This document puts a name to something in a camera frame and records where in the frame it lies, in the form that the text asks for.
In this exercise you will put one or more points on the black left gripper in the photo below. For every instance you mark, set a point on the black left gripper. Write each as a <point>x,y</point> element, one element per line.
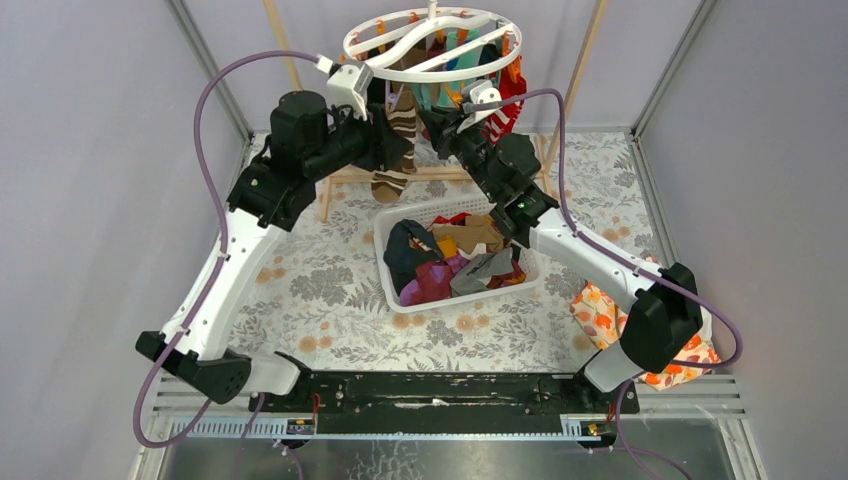
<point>375,137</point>

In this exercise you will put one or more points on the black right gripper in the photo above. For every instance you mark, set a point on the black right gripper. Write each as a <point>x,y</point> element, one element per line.
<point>441,127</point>

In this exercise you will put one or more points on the brown white striped sock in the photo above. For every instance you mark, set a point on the brown white striped sock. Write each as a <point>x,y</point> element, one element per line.
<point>388,184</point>

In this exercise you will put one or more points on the purple clothes peg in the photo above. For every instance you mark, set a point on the purple clothes peg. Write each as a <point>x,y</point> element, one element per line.
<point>392,95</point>

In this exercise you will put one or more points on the white round clip hanger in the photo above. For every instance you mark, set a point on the white round clip hanger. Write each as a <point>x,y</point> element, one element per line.
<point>408,46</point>

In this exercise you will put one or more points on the maroon sock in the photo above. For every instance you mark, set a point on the maroon sock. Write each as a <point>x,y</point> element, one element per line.
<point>431,282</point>

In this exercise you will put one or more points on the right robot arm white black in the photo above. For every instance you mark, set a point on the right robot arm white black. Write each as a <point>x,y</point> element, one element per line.
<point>662,315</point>

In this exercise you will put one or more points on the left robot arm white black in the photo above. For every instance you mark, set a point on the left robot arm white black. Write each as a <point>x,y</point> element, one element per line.
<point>309,140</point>

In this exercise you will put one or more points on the wooden hanger rack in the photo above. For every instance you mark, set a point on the wooden hanger rack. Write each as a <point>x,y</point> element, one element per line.
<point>456,173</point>

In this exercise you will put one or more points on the teal patterned sock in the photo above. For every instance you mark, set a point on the teal patterned sock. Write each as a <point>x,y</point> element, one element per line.
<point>455,39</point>

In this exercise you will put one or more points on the white plastic laundry basket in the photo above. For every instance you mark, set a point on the white plastic laundry basket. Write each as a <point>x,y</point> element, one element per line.
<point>528,266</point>

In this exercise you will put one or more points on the red white striped sock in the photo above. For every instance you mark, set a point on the red white striped sock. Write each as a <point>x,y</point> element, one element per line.
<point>511,84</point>

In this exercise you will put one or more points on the tan ribbed sock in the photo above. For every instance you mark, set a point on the tan ribbed sock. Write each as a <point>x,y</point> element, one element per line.
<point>468,230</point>

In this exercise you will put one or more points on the mustard yellow sock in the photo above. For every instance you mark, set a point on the mustard yellow sock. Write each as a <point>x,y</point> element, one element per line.
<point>448,247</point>

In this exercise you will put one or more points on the navy blue sock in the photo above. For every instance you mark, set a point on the navy blue sock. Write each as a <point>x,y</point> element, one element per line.
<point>409,245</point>

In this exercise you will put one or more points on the grey sock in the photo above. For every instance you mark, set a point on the grey sock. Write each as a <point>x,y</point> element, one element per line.
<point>474,277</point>

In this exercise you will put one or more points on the floral table mat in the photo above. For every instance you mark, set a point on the floral table mat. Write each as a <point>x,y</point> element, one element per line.
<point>319,297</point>

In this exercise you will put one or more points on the floral orange bag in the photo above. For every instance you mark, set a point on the floral orange bag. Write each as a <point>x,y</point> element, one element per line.
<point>602,322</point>

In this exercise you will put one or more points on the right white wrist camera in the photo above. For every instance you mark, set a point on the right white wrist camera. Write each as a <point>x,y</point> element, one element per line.
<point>477,102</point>

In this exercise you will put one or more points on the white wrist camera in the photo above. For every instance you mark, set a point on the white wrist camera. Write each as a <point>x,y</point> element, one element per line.
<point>347,84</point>
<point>477,102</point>

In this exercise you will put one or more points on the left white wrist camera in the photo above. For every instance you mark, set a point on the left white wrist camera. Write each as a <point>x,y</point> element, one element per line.
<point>347,84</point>

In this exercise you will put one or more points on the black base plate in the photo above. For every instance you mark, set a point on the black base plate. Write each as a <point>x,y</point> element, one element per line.
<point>373,403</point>

